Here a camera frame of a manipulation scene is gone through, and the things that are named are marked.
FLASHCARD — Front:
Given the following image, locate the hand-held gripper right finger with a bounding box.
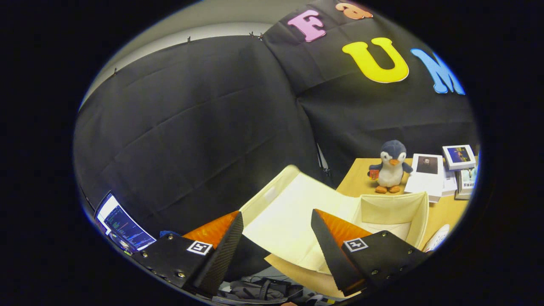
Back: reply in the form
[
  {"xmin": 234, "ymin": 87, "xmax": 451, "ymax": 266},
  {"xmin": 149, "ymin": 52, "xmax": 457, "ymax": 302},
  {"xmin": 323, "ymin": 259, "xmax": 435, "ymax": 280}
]
[{"xmin": 310, "ymin": 208, "xmax": 430, "ymax": 297}]

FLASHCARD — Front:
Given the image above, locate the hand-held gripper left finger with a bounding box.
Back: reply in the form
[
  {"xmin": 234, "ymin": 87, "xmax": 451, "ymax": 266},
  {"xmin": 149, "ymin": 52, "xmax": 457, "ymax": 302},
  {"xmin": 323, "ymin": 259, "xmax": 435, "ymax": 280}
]
[{"xmin": 132, "ymin": 210, "xmax": 245, "ymax": 297}]

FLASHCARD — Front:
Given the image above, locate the beige fabric storage box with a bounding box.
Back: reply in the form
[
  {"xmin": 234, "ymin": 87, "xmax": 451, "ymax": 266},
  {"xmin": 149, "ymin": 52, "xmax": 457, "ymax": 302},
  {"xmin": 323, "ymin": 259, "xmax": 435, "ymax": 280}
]
[{"xmin": 239, "ymin": 165, "xmax": 430, "ymax": 298}]

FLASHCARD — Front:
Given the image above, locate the white canvas shoe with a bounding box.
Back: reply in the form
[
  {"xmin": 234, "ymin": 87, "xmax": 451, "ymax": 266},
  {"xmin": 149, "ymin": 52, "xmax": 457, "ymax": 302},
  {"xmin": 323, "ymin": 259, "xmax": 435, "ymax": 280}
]
[{"xmin": 423, "ymin": 224, "xmax": 450, "ymax": 253}]

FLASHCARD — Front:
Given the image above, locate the laptop screen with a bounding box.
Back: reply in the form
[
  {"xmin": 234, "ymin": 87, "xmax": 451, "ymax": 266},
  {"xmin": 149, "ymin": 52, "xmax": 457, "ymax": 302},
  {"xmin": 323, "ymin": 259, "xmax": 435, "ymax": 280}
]
[{"xmin": 94, "ymin": 191, "xmax": 157, "ymax": 254}]

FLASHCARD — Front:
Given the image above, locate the grey penguin plush toy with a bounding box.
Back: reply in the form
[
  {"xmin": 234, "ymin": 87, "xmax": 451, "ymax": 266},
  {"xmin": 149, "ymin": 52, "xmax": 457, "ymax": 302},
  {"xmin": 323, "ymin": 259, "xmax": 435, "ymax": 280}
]
[{"xmin": 368, "ymin": 140, "xmax": 414, "ymax": 194}]

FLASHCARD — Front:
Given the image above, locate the white book with portrait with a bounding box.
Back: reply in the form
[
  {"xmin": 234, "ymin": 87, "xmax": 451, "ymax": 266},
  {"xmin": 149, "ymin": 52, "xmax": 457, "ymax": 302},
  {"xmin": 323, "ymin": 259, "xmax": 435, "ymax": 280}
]
[{"xmin": 404, "ymin": 153, "xmax": 445, "ymax": 203}]

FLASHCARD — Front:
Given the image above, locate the black backdrop cloth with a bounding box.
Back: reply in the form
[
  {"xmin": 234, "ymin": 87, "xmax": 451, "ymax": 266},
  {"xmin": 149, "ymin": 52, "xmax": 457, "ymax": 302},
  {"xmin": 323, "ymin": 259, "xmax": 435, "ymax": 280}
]
[{"xmin": 73, "ymin": 0, "xmax": 479, "ymax": 238}]

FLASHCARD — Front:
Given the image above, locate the thin white booklet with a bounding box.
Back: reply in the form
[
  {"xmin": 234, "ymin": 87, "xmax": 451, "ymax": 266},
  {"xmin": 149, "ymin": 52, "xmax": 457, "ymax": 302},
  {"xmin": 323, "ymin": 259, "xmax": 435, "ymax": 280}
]
[{"xmin": 442, "ymin": 168, "xmax": 459, "ymax": 197}]

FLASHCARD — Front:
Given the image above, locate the book with teal cover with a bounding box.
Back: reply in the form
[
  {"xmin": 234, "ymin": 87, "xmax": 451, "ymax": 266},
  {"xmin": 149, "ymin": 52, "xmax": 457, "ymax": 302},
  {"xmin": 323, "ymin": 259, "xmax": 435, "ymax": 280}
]
[{"xmin": 456, "ymin": 167, "xmax": 479, "ymax": 195}]

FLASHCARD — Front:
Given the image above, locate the book with dark blue cover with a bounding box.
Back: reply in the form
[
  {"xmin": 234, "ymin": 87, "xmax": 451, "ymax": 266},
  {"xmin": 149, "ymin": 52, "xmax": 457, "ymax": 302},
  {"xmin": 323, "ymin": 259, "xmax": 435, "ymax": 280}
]
[{"xmin": 442, "ymin": 144, "xmax": 476, "ymax": 171}]

